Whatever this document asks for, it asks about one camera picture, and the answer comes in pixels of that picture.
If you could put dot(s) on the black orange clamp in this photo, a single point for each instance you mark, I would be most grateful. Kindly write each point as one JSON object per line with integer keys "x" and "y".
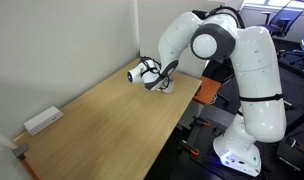
{"x": 200, "y": 121}
{"x": 194, "y": 151}

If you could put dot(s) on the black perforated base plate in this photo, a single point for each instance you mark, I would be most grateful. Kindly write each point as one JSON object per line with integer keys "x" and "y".
{"x": 273, "y": 168}

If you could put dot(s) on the black orange clamp near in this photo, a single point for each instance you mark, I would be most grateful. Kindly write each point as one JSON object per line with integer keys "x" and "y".
{"x": 194, "y": 151}

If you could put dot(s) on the white power strip box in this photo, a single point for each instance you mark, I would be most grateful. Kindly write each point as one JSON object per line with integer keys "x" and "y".
{"x": 42, "y": 120}

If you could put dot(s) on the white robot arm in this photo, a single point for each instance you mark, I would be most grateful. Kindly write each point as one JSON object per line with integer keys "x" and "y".
{"x": 219, "y": 36}

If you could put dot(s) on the white ceramic mug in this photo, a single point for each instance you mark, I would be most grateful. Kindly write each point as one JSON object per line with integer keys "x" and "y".
{"x": 168, "y": 85}

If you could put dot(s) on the grey table clamp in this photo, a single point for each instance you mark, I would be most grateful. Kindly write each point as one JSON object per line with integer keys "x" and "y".
{"x": 19, "y": 151}

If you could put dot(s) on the orange chair seat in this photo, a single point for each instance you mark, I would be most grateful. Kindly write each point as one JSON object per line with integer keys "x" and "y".
{"x": 207, "y": 91}

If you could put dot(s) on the black orange clamp far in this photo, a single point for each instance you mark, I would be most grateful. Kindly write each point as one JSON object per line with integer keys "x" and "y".
{"x": 200, "y": 121}

